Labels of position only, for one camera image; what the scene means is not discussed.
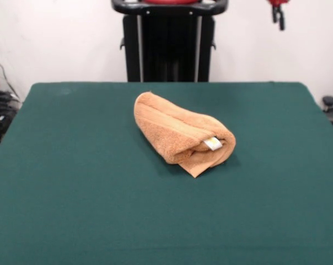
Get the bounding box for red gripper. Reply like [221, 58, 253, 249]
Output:
[267, 0, 288, 31]

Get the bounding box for orange terry towel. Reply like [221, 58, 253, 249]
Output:
[133, 91, 237, 179]

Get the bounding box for dark green table cloth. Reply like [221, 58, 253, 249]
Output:
[0, 81, 333, 265]

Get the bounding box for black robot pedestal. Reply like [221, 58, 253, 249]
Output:
[110, 0, 228, 83]

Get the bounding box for grey wall cables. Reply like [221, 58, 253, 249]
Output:
[0, 51, 21, 100]

